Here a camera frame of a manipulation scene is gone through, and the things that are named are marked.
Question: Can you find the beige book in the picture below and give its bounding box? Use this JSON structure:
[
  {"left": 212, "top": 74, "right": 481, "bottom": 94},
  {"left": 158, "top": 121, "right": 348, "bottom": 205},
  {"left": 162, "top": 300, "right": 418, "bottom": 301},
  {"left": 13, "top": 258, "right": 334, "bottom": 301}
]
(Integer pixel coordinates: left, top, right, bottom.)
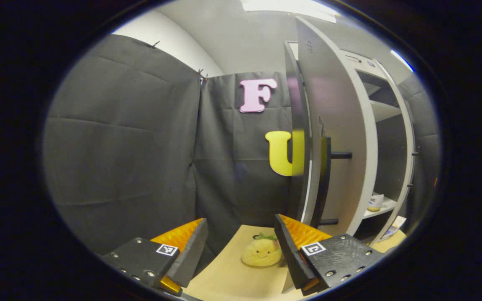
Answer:
[{"left": 381, "top": 215, "right": 408, "bottom": 240}]

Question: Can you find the large ceiling light panel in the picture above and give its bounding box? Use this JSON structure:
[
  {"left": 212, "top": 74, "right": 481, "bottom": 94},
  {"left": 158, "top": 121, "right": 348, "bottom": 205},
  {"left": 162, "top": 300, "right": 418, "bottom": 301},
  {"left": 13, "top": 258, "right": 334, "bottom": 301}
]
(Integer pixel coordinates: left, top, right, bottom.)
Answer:
[{"left": 241, "top": 0, "right": 338, "bottom": 23}]

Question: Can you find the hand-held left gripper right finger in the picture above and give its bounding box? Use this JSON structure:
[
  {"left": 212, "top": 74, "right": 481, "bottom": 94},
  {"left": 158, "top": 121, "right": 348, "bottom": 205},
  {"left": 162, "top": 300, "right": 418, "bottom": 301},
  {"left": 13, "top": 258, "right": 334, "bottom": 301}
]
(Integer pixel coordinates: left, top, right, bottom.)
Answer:
[{"left": 274, "top": 214, "right": 386, "bottom": 296}]

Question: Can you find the white cabinet shelf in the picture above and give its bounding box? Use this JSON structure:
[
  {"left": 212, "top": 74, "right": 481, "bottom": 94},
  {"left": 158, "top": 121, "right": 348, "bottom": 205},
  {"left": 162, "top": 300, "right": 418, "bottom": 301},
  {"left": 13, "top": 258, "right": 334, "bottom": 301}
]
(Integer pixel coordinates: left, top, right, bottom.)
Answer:
[
  {"left": 362, "top": 197, "right": 398, "bottom": 219},
  {"left": 369, "top": 100, "right": 403, "bottom": 122}
]

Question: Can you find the black backdrop cloth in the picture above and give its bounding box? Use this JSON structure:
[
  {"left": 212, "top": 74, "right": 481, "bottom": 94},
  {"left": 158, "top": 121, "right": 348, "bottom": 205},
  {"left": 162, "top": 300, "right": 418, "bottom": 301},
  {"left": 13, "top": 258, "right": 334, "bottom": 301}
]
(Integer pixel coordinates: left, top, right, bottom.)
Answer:
[
  {"left": 42, "top": 33, "right": 308, "bottom": 255},
  {"left": 400, "top": 71, "right": 440, "bottom": 218}
]

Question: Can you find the white shoe yellow sole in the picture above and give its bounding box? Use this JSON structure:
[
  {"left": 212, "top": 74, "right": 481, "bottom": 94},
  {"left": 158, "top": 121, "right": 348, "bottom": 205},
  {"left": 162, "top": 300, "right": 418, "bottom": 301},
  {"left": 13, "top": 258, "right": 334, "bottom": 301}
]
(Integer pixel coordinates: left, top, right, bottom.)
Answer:
[{"left": 368, "top": 192, "right": 385, "bottom": 212}]

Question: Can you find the white cabinet door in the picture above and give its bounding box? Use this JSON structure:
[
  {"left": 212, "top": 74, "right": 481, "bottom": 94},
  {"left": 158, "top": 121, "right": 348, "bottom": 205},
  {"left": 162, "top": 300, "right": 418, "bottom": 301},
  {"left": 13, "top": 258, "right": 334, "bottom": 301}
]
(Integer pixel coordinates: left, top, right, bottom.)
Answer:
[
  {"left": 373, "top": 59, "right": 418, "bottom": 247},
  {"left": 283, "top": 16, "right": 379, "bottom": 294}
]

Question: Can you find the yellow plush toy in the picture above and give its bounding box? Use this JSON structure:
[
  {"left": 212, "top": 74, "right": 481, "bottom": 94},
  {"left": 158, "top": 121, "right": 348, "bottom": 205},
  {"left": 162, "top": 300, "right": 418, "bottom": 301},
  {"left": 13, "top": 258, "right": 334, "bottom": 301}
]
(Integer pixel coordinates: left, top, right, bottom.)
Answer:
[{"left": 241, "top": 233, "right": 283, "bottom": 267}]

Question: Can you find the black door handle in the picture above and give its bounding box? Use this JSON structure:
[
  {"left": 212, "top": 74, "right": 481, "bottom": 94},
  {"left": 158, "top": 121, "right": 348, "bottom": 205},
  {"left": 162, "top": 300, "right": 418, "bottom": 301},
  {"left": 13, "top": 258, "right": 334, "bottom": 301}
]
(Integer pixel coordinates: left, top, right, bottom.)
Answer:
[
  {"left": 311, "top": 137, "right": 352, "bottom": 228},
  {"left": 406, "top": 146, "right": 420, "bottom": 188}
]

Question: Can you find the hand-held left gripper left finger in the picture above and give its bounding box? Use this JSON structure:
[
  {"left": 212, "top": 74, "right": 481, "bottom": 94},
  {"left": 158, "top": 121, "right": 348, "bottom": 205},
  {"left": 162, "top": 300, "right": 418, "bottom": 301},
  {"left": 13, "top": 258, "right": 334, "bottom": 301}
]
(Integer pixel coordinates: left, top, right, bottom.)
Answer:
[{"left": 101, "top": 217, "right": 209, "bottom": 296}]

